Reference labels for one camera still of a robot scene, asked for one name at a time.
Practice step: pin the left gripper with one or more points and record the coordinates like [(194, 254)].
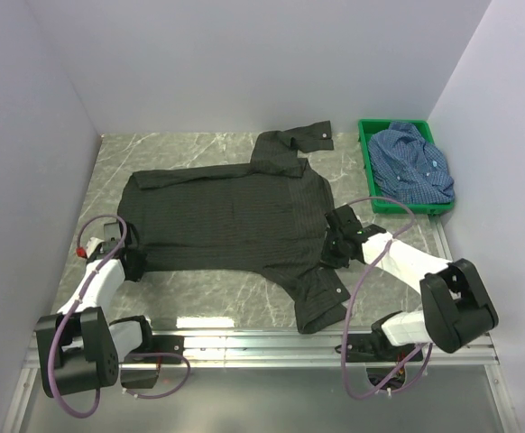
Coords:
[(141, 264)]

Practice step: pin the aluminium mounting rail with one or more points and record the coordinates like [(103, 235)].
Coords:
[(252, 369)]

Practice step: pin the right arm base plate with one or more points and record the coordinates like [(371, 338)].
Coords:
[(380, 358)]

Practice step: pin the blue checked long sleeve shirt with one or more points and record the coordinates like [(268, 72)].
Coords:
[(409, 168)]

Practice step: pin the green plastic bin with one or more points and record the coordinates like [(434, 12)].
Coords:
[(382, 204)]

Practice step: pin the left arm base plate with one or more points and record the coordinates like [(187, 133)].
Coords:
[(143, 366)]

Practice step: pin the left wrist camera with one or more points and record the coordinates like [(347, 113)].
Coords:
[(89, 249)]

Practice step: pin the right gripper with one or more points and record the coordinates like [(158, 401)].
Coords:
[(327, 259)]

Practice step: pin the black pinstripe long sleeve shirt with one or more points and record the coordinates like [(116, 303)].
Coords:
[(266, 216)]

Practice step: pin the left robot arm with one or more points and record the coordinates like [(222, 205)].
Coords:
[(79, 350)]

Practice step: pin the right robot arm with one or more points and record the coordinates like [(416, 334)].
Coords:
[(455, 305)]

